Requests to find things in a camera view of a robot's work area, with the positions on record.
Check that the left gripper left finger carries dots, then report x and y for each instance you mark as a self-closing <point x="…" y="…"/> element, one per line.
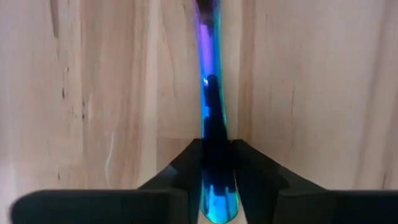
<point x="109" y="207"/>

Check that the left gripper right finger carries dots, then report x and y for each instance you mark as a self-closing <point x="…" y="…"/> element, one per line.
<point x="311" y="207"/>

